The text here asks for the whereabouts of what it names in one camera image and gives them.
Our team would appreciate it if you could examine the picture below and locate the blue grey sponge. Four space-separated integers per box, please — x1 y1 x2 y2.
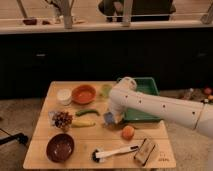
104 112 115 124

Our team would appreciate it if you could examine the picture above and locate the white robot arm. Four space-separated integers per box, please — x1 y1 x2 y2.
108 77 213 139

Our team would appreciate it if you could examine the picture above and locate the orange fruit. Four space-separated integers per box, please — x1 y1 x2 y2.
121 125 135 140

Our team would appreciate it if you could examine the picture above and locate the light green cup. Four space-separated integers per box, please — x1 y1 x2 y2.
101 84 112 98

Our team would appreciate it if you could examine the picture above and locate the green pepper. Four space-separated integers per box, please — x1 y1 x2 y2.
75 109 100 117

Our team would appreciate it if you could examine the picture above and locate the orange bowl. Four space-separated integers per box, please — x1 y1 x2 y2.
72 84 96 105

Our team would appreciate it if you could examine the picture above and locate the green plastic tray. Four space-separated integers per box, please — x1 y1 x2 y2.
123 77 161 123

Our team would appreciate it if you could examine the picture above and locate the yellow banana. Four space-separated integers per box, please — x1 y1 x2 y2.
71 120 95 128

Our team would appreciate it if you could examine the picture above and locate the wooden block box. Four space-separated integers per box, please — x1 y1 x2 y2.
134 138 155 166

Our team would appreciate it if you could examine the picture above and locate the white dish brush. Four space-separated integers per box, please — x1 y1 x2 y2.
91 145 139 163

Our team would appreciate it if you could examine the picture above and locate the wooden folding table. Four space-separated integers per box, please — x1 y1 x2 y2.
23 81 176 170

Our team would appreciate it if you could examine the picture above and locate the bunch of purple grapes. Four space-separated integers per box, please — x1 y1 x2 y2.
52 112 73 130

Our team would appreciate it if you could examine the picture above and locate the white cup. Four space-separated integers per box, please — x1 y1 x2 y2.
57 89 71 105

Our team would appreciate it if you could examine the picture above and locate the dark brown bowl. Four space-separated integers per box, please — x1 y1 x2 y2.
46 133 74 163

